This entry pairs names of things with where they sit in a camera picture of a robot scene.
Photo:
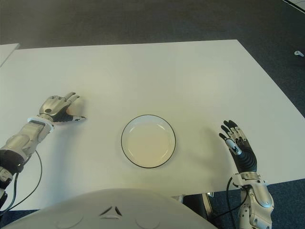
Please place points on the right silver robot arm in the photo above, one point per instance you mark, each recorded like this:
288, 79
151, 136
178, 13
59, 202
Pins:
258, 198

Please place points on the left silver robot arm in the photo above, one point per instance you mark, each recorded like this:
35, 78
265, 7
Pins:
23, 138

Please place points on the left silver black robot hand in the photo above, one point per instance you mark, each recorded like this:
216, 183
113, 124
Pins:
53, 105

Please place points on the white plate with black rim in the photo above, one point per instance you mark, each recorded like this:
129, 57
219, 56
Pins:
149, 143

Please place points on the small white object on floor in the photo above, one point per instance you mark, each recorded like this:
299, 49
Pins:
299, 53

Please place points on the adjacent white table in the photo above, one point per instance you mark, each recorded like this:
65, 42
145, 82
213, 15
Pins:
7, 53

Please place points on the grey robot torso shell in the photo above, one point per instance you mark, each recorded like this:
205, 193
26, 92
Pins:
107, 212

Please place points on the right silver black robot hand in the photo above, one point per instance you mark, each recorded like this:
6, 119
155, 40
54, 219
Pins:
246, 158

